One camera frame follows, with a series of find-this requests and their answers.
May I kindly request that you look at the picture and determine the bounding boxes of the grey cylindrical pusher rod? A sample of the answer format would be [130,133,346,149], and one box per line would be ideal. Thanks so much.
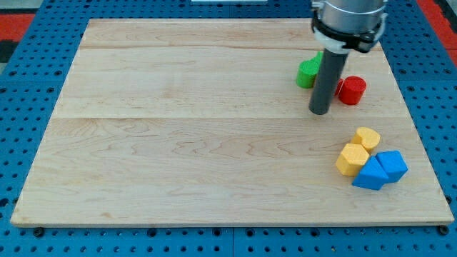
[308,49,348,115]

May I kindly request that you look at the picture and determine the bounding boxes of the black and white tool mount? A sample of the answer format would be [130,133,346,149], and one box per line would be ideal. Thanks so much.
[311,12,387,54]

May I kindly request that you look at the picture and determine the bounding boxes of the yellow hexagon block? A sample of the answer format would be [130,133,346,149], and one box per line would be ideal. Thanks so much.
[335,143,370,176]

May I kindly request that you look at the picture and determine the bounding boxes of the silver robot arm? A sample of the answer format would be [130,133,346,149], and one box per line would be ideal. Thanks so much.
[308,0,387,115]

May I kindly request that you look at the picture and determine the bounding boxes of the green star block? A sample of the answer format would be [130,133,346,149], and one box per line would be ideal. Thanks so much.
[313,51,323,64]

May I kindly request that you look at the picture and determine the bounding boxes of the red block behind rod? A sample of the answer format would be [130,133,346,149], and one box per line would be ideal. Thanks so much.
[334,79,344,96]

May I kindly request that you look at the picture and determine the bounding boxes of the green cylinder block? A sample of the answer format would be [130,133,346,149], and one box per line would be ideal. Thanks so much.
[296,60,320,89]

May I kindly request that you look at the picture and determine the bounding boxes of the red cylinder block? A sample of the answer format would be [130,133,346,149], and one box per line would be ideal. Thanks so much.
[338,76,367,105]

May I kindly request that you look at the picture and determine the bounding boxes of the yellow heart block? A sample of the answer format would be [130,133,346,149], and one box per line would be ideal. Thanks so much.
[351,127,381,153]

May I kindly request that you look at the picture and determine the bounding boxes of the blue cube block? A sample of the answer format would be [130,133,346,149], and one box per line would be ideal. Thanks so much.
[376,150,408,183]

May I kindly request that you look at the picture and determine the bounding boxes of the blue triangle block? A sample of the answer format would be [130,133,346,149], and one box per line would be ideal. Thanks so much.
[352,156,388,190]

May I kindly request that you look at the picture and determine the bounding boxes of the wooden board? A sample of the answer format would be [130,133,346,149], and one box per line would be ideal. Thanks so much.
[11,19,453,228]

